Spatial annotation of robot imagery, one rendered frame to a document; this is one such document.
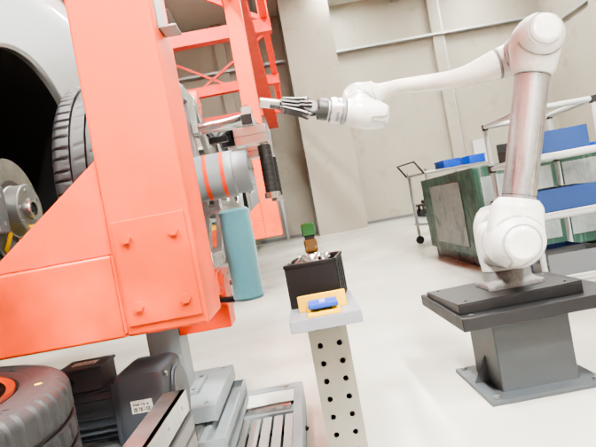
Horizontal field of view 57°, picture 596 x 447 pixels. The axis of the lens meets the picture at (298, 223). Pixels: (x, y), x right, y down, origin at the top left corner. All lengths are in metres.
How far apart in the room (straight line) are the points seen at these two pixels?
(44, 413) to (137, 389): 0.49
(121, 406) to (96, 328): 0.29
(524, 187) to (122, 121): 1.16
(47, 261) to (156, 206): 0.24
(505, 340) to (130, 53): 1.39
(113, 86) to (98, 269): 0.35
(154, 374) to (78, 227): 0.39
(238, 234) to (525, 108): 0.92
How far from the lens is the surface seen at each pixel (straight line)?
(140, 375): 1.34
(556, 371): 1.99
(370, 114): 1.91
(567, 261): 3.03
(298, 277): 1.43
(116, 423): 1.40
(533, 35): 1.78
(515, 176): 1.76
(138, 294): 1.09
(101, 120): 1.12
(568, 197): 3.02
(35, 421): 0.86
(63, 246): 1.15
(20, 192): 1.78
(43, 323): 1.17
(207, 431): 1.58
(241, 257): 1.53
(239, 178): 1.63
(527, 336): 1.92
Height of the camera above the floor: 0.69
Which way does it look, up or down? 1 degrees down
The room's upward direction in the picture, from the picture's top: 10 degrees counter-clockwise
